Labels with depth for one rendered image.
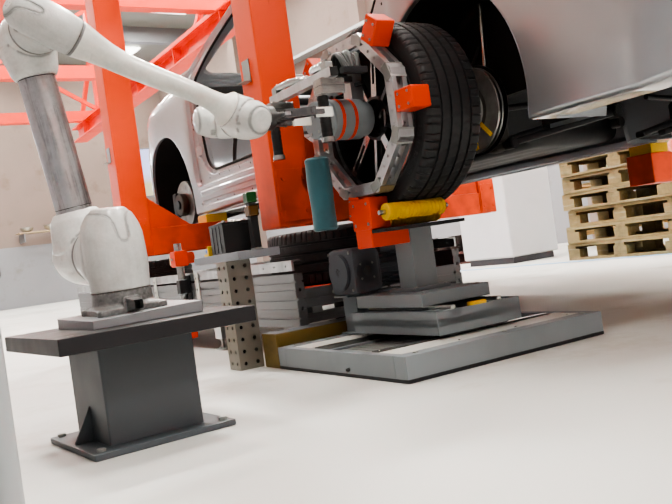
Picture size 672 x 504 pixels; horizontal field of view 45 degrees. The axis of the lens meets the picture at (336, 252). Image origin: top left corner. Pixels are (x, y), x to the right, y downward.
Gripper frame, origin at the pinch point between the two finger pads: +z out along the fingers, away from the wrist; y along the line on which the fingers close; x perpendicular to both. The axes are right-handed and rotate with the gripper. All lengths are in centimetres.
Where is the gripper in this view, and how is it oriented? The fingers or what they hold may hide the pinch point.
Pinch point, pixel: (318, 116)
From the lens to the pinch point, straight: 257.7
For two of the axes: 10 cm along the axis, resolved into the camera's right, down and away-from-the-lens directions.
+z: 8.5, -1.2, 5.2
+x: -1.4, -9.9, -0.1
